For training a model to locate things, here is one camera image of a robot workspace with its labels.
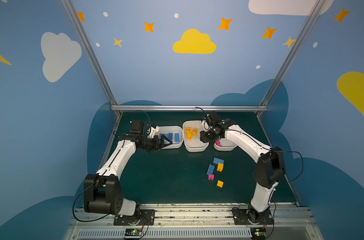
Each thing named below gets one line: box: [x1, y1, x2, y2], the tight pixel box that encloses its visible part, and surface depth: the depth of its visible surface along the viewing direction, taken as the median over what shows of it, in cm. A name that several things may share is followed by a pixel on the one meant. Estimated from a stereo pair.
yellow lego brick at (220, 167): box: [216, 162, 224, 172], surface depth 92 cm
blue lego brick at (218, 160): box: [213, 157, 225, 164], surface depth 95 cm
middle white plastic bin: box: [182, 120, 209, 153], surface depth 107 cm
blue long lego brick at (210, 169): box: [206, 164, 215, 175], surface depth 92 cm
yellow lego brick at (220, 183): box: [216, 180, 224, 188], surface depth 87 cm
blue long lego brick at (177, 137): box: [175, 133, 180, 143], surface depth 106 cm
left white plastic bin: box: [155, 126, 184, 150], surface depth 108 cm
